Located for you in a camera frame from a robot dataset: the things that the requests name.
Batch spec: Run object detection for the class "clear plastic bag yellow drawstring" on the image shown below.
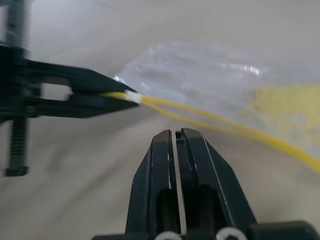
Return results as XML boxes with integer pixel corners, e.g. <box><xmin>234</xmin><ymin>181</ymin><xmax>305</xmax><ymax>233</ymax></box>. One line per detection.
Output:
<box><xmin>100</xmin><ymin>41</ymin><xmax>320</xmax><ymax>175</ymax></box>

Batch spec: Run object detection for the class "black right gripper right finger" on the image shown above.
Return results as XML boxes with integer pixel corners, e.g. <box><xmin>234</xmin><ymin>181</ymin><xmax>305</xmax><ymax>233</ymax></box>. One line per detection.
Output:
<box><xmin>175</xmin><ymin>127</ymin><xmax>258</xmax><ymax>236</ymax></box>

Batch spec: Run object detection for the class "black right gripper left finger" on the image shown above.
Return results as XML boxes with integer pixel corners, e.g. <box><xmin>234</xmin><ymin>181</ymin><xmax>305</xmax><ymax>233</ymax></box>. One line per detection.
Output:
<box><xmin>124</xmin><ymin>129</ymin><xmax>182</xmax><ymax>236</ymax></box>

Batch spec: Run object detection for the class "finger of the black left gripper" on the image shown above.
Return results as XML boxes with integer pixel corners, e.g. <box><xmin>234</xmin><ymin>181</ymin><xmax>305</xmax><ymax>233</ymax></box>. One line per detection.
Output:
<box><xmin>36</xmin><ymin>93</ymin><xmax>140</xmax><ymax>119</ymax></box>
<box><xmin>25</xmin><ymin>58</ymin><xmax>138</xmax><ymax>95</ymax></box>

